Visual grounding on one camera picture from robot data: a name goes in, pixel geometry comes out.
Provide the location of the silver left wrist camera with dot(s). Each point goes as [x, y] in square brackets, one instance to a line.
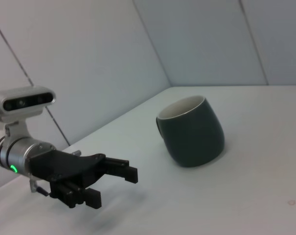
[23, 99]

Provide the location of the silver camera mount bracket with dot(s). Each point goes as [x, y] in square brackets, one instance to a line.
[15, 128]

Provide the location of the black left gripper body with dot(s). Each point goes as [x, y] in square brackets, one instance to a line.
[64, 166]

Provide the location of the dark grey ceramic cup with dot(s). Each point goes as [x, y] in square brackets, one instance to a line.
[194, 137]

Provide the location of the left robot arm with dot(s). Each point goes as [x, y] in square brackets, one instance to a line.
[18, 151]

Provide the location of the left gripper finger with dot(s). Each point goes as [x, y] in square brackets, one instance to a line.
[81, 195]
[123, 171]

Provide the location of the left gripper silver fitting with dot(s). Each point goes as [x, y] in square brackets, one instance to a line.
[76, 152]

